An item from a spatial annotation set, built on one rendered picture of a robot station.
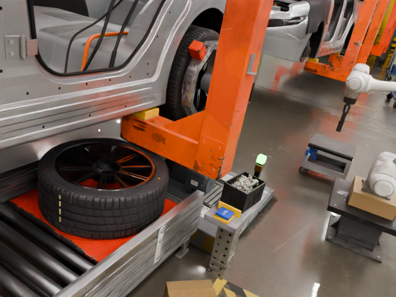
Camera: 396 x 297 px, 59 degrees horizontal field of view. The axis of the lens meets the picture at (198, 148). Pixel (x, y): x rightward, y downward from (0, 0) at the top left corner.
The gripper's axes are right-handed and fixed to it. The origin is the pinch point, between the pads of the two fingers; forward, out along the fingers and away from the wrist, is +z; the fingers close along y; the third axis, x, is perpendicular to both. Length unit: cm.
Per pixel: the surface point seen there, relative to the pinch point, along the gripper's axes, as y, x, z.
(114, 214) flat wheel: -131, 80, 33
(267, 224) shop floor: -26, 22, 76
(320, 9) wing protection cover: 266, 66, -66
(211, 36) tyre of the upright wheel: -20, 93, -38
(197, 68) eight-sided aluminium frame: -48, 87, -22
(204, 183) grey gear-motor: -63, 63, 41
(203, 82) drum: -28, 90, -9
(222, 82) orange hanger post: -84, 58, -27
